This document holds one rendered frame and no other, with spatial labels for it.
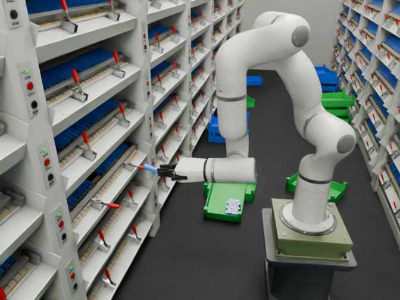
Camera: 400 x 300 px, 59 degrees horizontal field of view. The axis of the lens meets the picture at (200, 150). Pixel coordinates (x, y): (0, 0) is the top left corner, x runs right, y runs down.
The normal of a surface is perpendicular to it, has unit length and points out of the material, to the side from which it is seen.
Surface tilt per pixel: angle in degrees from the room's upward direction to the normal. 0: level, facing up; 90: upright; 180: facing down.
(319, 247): 90
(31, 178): 90
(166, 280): 0
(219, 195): 18
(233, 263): 0
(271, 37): 88
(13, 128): 90
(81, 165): 23
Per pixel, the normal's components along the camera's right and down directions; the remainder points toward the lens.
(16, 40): 0.97, 0.11
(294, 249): -0.09, 0.45
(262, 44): -0.40, 0.49
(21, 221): 0.37, -0.78
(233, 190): -0.07, -0.71
